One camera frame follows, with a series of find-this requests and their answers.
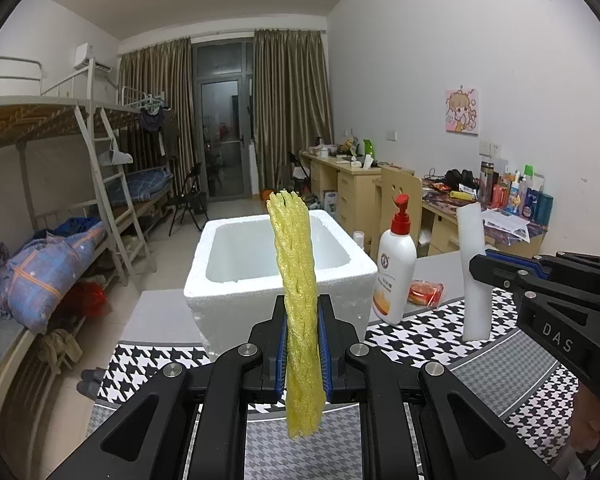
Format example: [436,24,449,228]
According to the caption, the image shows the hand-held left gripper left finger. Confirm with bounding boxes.
[45,294,288,480]

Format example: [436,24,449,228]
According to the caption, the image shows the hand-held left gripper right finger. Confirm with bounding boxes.
[317,295,563,480]

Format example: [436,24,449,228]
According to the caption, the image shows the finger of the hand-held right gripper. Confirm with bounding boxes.
[485,247,600,286]
[468,254,600,308]

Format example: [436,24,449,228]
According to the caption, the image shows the white foam sheet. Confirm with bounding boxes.
[455,202,492,339]

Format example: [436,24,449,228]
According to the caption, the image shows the white foam box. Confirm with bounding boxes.
[183,210,379,363]

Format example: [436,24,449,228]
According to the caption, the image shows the yellow foam net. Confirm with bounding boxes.
[266,188,327,441]

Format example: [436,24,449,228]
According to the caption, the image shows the person's right hand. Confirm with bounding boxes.
[570,385,600,468]

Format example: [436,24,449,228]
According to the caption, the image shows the white printed papers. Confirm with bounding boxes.
[481,207,531,233]

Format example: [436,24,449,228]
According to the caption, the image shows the light wooden desk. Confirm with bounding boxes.
[420,180,549,261]
[299,151,383,233]

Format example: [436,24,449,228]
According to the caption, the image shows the row of toiletry bottles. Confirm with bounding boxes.
[480,159,553,223]

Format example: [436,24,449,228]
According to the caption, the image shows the red snack packet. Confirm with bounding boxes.
[406,280,445,308]

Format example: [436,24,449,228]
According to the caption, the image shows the houndstooth tablecloth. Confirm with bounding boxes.
[85,287,596,480]

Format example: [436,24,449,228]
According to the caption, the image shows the black headphones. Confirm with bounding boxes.
[444,169,476,188]

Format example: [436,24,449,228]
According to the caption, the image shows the white pump lotion bottle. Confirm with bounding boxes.
[371,194,418,326]

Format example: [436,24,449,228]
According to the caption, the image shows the wooden chair with smiley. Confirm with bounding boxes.
[372,166,423,261]

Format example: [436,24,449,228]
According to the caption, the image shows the white carton box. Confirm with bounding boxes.
[322,190,341,221]

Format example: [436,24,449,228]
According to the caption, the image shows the plastic bags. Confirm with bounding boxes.
[295,190,323,211]

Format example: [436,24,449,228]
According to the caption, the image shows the red plastic bag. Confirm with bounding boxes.
[70,281,106,317]

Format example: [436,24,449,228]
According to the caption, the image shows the metal bunk bed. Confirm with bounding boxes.
[100,85,177,241]
[0,55,153,321]

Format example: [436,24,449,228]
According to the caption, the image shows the olive cloth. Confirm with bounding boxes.
[36,329,84,376]

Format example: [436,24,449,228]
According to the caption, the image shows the white bed ladder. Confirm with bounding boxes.
[74,102,156,288]

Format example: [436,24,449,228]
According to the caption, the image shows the glass balcony door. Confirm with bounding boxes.
[191,40,256,200]

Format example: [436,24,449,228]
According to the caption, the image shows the blue plaid duvet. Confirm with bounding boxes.
[7,220,112,335]

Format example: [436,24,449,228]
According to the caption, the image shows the brown curtain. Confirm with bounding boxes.
[252,29,335,193]
[117,36,197,201]

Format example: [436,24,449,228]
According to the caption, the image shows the white hanging bag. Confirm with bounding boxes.
[100,147,134,166]

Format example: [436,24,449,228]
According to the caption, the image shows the hanging dark clothes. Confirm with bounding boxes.
[140,107,167,136]

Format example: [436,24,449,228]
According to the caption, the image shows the white air conditioner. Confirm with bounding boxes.
[73,42,112,72]

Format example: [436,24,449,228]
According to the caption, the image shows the cartoon wall poster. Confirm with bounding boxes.
[445,87,480,136]

